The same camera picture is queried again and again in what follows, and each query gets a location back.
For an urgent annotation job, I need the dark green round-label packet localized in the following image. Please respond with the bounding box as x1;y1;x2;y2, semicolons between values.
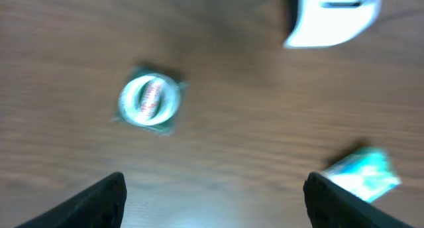
115;63;187;134

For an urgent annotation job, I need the white barcode scanner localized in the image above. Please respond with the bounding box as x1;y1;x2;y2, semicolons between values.
284;0;382;48

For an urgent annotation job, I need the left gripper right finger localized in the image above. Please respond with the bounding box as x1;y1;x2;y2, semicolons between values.
303;172;411;228

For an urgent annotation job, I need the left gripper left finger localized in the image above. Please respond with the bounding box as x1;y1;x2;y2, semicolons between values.
17;172;127;228

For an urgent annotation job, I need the teal white small box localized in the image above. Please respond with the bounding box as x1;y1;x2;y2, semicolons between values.
323;147;401;203

